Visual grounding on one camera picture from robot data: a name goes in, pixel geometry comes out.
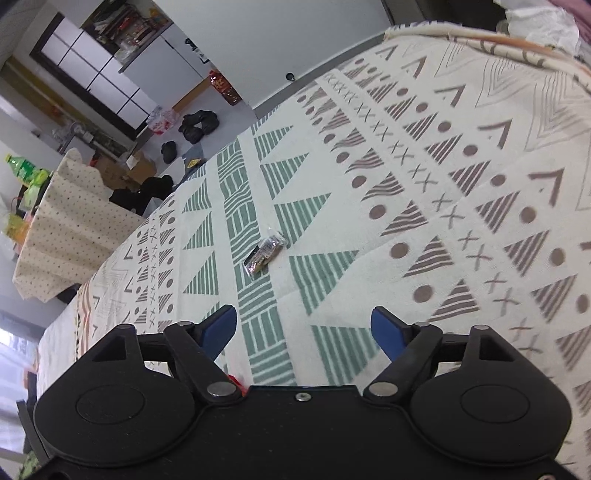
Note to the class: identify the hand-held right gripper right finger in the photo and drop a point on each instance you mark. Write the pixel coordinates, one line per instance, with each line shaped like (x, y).
(387, 330)

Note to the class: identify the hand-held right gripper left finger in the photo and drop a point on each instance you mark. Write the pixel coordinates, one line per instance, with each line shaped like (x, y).
(222, 325)

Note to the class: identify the dark small snack packet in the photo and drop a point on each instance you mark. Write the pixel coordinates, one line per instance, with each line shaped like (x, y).
(264, 254)

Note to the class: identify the black cloth pile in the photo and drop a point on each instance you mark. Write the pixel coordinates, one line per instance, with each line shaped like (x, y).
(138, 194)

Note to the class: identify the yellow black flat item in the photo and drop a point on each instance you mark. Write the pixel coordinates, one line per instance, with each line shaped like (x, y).
(194, 162)

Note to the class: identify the floor cardboard boxes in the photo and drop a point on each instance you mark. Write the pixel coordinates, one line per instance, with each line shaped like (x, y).
(134, 167)

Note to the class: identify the small black bag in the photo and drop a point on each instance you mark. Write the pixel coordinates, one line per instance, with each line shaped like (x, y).
(168, 150)

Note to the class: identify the table with dotted tablecloth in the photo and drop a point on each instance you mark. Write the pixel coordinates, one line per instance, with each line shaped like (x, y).
(69, 221)

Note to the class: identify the large black bags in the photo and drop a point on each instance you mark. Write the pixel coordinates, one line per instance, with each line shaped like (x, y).
(198, 124)

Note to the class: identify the red white plastic bag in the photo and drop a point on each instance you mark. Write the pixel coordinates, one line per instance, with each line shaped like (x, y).
(161, 120)

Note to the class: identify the yellow packets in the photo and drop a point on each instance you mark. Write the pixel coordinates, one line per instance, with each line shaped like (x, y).
(14, 226)

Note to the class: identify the green drink pack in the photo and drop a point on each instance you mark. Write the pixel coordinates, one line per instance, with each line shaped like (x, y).
(37, 184)

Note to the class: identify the red gift box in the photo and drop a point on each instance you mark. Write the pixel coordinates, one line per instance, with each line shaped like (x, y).
(224, 87)

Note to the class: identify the white cabinet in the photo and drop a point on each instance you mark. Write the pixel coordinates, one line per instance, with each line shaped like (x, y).
(171, 69)

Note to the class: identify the black-framed glass door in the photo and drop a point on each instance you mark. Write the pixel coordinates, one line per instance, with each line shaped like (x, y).
(92, 69)

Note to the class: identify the shelf with assorted goods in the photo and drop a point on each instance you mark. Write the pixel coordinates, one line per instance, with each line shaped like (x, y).
(129, 27)

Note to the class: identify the white crumpled tissue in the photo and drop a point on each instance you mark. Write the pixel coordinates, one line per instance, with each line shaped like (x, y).
(540, 27)

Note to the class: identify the pink cloth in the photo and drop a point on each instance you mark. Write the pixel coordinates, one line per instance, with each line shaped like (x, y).
(577, 3)

